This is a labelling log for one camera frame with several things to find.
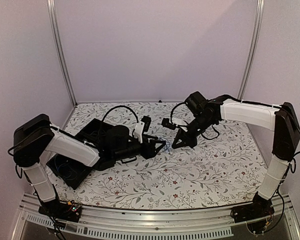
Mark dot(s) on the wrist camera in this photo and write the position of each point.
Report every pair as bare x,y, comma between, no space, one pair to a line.
172,124
141,127

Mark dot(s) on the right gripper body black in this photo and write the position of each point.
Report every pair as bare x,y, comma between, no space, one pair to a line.
192,141

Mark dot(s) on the black compartment tray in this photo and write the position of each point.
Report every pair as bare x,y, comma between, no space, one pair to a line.
72,172

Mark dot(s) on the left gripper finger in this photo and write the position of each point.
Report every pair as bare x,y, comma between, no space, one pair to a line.
156,146
148,138

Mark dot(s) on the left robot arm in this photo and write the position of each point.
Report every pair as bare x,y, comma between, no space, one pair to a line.
98,146

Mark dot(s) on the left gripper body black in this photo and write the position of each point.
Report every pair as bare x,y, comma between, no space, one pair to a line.
126,154

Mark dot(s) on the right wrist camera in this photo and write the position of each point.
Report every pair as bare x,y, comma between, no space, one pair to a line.
172,124

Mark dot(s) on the left aluminium corner post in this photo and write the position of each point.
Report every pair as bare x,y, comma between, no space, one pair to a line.
51,7

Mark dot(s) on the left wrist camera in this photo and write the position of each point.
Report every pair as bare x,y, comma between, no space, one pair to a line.
141,127

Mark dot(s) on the right aluminium corner post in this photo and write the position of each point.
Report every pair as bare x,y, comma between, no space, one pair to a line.
257,24

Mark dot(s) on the floral table mat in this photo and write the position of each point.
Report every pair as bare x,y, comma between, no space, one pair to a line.
224,168

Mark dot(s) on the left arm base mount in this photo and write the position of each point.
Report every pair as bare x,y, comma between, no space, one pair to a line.
68,211

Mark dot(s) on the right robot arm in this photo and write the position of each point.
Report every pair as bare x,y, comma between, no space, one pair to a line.
277,124

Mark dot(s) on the aluminium corner post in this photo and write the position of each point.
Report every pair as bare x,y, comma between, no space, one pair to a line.
51,7
257,24

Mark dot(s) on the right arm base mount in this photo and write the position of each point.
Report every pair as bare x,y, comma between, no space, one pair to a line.
252,211

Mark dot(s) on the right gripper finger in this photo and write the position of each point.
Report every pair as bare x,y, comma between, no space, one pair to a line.
179,143
181,134

